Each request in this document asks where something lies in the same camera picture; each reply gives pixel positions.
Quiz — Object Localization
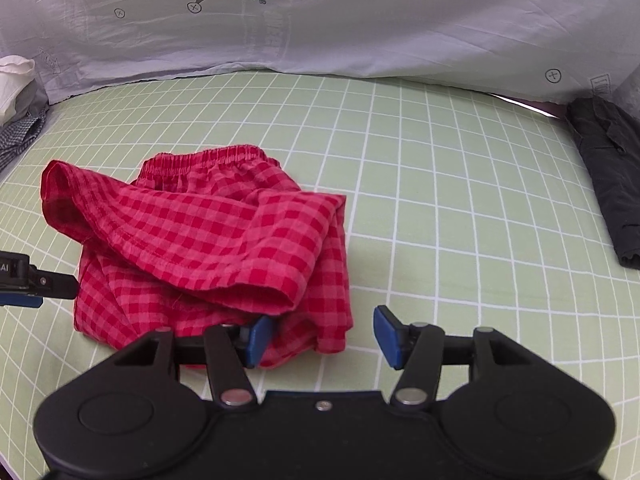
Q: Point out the red checked shorts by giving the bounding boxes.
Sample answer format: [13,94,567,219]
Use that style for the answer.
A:
[40,145,352,367]

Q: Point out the blue checked garment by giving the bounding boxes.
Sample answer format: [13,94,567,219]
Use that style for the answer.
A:
[0,110,48,172]

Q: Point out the green grid mat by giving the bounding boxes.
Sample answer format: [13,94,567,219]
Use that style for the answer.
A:
[1,73,639,479]

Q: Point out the white garment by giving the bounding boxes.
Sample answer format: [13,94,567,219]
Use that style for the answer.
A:
[0,55,36,125]

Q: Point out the black garment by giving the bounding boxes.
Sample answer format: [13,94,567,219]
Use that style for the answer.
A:
[565,96,640,269]

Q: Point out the grey carrot print sheet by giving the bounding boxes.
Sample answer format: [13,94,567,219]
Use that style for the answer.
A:
[1,0,639,102]

